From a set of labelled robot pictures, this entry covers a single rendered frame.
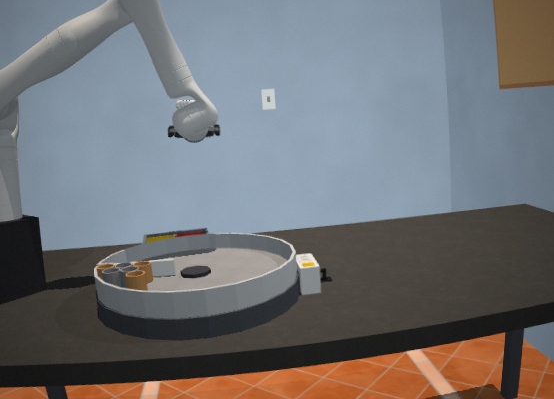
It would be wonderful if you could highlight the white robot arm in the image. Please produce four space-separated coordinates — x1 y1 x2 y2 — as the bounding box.
0 0 218 222

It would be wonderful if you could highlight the white round turntable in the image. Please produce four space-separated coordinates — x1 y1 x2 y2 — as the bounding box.
94 233 333 340

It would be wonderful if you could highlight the bronze bushing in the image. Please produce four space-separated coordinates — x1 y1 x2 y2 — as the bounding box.
132 261 153 283
97 264 115 280
125 271 148 291

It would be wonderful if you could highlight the grey metal sleeve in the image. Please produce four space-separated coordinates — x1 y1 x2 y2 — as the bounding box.
114 262 132 269
120 266 139 288
102 268 123 288

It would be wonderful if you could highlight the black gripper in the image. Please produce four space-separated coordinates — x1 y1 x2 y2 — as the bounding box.
168 124 219 143

